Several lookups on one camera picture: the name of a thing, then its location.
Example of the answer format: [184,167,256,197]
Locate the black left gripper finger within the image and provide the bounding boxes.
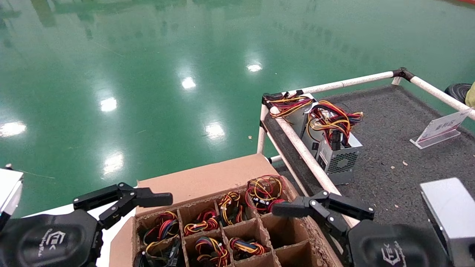
[72,182,173,230]

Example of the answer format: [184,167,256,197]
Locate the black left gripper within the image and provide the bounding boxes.
[0,210,104,267]

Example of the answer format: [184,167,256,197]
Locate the white pipe table frame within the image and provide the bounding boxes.
[256,67,475,267]

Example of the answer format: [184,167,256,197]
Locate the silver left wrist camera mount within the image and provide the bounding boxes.
[0,168,24,225]

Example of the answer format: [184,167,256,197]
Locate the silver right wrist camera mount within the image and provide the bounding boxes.
[420,177,475,267]

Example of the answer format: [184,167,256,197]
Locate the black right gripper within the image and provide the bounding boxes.
[348,219,452,267]

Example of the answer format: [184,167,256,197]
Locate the wire harnesses inside box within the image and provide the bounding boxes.
[245,174,289,215]

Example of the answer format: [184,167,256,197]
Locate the silver power supply with cables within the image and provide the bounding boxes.
[306,100,365,185]
[143,211,179,245]
[228,237,268,261]
[301,124,320,158]
[134,237,183,267]
[218,191,246,225]
[183,209,220,237]
[194,237,231,267]
[264,91,317,137]

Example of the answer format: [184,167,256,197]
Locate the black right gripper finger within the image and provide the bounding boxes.
[272,191,375,235]

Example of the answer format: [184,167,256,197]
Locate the brown cardboard divider box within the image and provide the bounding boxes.
[109,154,344,267]

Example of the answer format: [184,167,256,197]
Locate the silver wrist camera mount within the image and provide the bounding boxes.
[420,177,475,267]
[0,168,24,225]

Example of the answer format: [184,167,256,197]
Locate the clear acrylic sign holder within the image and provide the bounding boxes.
[409,111,470,149]

